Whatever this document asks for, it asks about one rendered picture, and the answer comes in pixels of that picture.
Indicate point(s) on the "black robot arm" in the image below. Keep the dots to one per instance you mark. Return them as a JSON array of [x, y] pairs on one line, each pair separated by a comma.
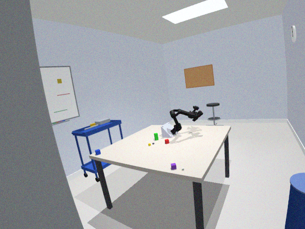
[[192, 115]]

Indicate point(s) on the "purple cube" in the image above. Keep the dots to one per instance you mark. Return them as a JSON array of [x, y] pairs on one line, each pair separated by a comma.
[[173, 166]]

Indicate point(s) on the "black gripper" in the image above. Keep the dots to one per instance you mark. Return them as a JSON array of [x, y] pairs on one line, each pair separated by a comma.
[[195, 108]]

